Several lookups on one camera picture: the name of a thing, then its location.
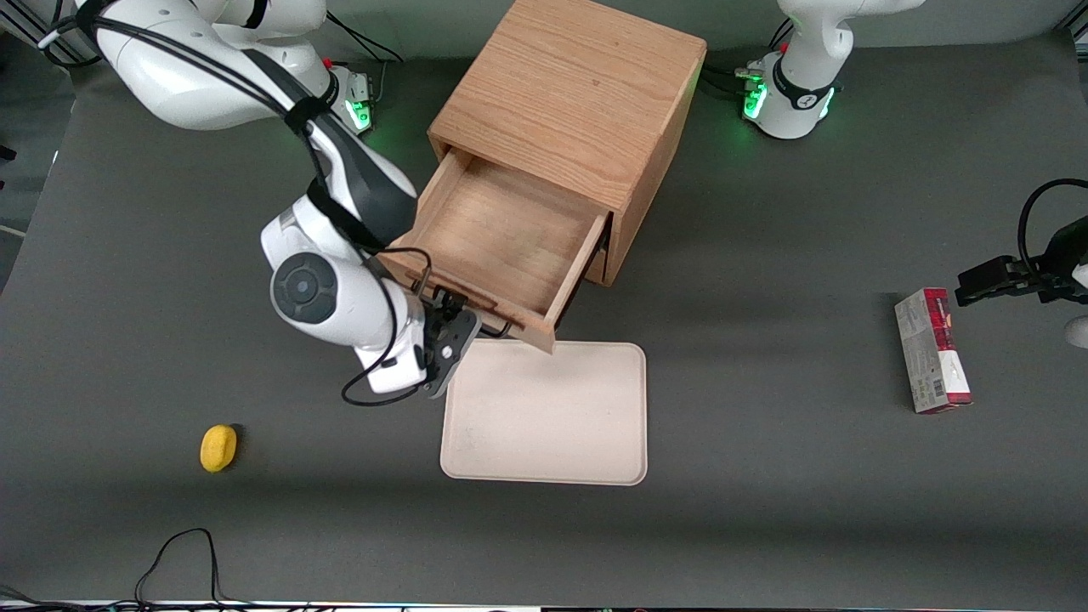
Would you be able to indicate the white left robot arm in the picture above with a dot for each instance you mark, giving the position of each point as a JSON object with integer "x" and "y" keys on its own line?
{"x": 799, "y": 102}

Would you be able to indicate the yellow round sponge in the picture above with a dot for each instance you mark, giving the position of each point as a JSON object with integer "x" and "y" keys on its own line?
{"x": 218, "y": 448}

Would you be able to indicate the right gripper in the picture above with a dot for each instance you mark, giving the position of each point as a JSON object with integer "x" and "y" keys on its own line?
{"x": 443, "y": 307}

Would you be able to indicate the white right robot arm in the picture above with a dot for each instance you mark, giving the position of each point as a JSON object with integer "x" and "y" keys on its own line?
{"x": 195, "y": 85}

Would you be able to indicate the wooden drawer cabinet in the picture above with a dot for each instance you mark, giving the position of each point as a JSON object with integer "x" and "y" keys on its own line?
{"x": 569, "y": 93}

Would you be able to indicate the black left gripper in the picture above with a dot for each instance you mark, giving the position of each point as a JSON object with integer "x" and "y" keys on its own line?
{"x": 1056, "y": 274}

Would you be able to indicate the red plaid carton box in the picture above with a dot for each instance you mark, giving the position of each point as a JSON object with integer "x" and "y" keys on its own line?
{"x": 931, "y": 357}

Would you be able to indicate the cream rectangular plastic tray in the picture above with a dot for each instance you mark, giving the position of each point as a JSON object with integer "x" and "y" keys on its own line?
{"x": 548, "y": 416}

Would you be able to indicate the wooden drawer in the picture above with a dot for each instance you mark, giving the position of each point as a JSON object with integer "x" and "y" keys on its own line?
{"x": 501, "y": 234}

